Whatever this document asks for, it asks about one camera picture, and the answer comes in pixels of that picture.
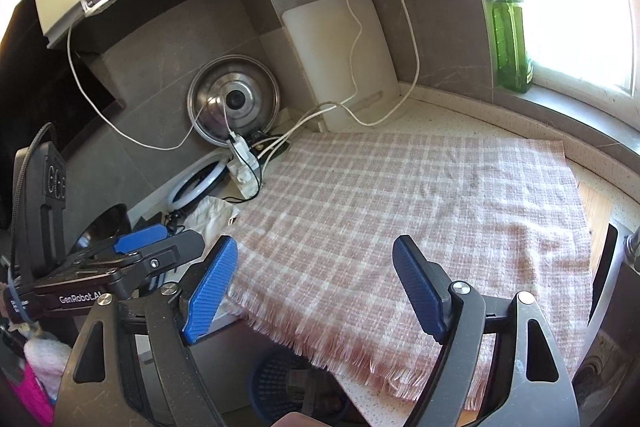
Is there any white power strip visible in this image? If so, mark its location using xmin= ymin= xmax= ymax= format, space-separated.
xmin=228 ymin=132 xmax=262 ymax=199

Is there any white ring light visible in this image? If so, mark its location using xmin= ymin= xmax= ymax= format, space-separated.
xmin=166 ymin=150 xmax=231 ymax=212

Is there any left hand white knit glove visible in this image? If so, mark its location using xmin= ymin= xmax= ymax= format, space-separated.
xmin=24 ymin=338 xmax=72 ymax=401

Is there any white cable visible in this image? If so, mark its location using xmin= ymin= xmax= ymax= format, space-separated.
xmin=322 ymin=0 xmax=421 ymax=143

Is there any green soap bottle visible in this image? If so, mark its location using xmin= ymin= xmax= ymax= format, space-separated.
xmin=491 ymin=0 xmax=533 ymax=93

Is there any pink checkered cloth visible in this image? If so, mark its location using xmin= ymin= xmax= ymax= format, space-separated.
xmin=224 ymin=132 xmax=592 ymax=401

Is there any blue plastic trash basket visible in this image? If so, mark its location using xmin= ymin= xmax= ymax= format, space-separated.
xmin=248 ymin=347 xmax=350 ymax=426

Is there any steel pot lid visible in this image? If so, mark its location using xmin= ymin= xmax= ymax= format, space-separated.
xmin=186 ymin=54 xmax=281 ymax=147

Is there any white cutting board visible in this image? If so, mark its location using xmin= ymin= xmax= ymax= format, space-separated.
xmin=282 ymin=0 xmax=400 ymax=132

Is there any white cloth bag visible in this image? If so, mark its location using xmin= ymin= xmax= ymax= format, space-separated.
xmin=184 ymin=196 xmax=240 ymax=248

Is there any pink left sleeve forearm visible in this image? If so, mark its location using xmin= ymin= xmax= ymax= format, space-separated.
xmin=13 ymin=364 xmax=54 ymax=427

